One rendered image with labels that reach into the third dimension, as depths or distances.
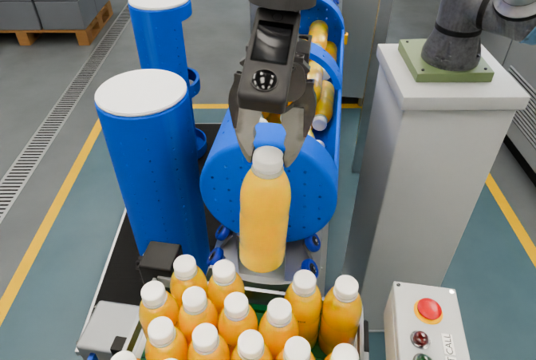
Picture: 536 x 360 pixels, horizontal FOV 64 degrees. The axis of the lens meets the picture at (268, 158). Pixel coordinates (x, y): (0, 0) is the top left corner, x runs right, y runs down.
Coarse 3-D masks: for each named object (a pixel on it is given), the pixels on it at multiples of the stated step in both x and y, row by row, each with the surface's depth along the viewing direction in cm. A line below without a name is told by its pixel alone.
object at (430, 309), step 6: (420, 300) 67; (426, 300) 67; (432, 300) 67; (420, 306) 66; (426, 306) 66; (432, 306) 66; (438, 306) 66; (420, 312) 66; (426, 312) 65; (432, 312) 65; (438, 312) 65; (432, 318) 65
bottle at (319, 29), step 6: (312, 24) 149; (318, 24) 146; (324, 24) 148; (312, 30) 143; (318, 30) 142; (324, 30) 144; (318, 36) 139; (324, 36) 140; (318, 42) 138; (324, 42) 139; (324, 48) 140
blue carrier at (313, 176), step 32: (320, 0) 141; (320, 64) 111; (224, 128) 90; (256, 128) 82; (224, 160) 83; (320, 160) 81; (224, 192) 88; (320, 192) 84; (224, 224) 95; (288, 224) 91; (320, 224) 90
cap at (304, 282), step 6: (306, 270) 74; (294, 276) 73; (300, 276) 73; (306, 276) 73; (312, 276) 73; (294, 282) 72; (300, 282) 72; (306, 282) 72; (312, 282) 72; (294, 288) 73; (300, 288) 71; (306, 288) 71; (312, 288) 72; (306, 294) 72
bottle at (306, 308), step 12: (288, 288) 75; (288, 300) 74; (300, 300) 73; (312, 300) 73; (300, 312) 73; (312, 312) 74; (300, 324) 75; (312, 324) 76; (300, 336) 78; (312, 336) 79; (312, 348) 82
